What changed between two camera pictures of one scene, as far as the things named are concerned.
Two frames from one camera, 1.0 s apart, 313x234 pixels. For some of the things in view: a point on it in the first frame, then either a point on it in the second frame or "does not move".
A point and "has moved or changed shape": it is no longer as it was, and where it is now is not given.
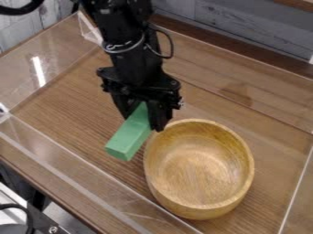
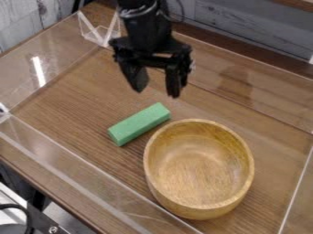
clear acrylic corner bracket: [89, 29] does not move
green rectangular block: [133, 134] has moved or changed shape
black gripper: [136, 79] → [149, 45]
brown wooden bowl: [199, 168] does not move
